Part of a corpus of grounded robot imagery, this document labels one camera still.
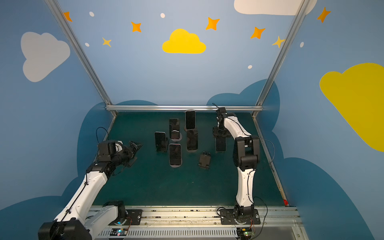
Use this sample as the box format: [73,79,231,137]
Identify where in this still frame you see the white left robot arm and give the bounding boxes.
[38,140,143,240]

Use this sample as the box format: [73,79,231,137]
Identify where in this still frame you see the aluminium left corner post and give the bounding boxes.
[45,0,113,107]

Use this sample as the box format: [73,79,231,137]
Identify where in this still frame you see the phone with light green edge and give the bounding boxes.
[155,132,168,153]

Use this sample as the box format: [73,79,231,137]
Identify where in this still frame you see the aluminium right corner post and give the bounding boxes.
[256,0,311,109]

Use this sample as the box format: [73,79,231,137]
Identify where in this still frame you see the grey round rear stand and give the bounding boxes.
[170,133,183,142]

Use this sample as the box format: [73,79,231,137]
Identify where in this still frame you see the black phone on wooden stand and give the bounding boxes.
[185,110,196,130]

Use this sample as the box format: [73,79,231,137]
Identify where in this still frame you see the right controller board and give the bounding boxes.
[236,228,254,240]

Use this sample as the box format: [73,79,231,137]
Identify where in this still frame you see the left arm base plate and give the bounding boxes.
[110,209,143,226]

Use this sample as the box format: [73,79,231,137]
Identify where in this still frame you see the controller board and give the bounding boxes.
[110,229,128,237]
[236,228,254,240]

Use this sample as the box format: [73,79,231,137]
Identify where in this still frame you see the purple phone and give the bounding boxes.
[169,144,182,165]

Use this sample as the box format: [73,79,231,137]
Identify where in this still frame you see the aluminium front rail bed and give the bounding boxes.
[96,206,309,240]

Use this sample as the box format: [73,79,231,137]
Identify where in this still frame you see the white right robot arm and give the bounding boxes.
[213,107,261,224]

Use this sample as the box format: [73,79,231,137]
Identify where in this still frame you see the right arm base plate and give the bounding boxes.
[216,208,261,225]

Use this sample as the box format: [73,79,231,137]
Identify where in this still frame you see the black phone on grey stand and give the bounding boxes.
[187,130,198,151]

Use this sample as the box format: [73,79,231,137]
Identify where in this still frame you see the aluminium corner post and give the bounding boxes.
[45,0,113,107]
[256,0,311,109]

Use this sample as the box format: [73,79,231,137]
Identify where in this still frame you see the aluminium back frame rail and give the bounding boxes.
[106,105,263,112]

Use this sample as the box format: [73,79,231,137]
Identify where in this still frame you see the black folding phone stand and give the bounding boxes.
[198,151,211,170]

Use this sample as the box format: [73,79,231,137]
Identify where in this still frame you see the black phone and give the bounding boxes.
[169,118,180,139]
[187,130,198,151]
[185,110,196,130]
[215,137,227,153]

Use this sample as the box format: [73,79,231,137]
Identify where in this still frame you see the left controller board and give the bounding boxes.
[110,229,128,237]

